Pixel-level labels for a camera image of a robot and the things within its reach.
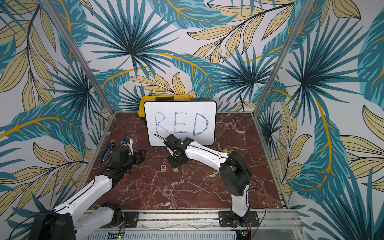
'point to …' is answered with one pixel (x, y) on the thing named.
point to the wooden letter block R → (163, 168)
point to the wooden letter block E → (175, 170)
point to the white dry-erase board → (196, 120)
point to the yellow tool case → (160, 98)
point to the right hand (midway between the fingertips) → (174, 163)
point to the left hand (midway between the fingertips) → (141, 153)
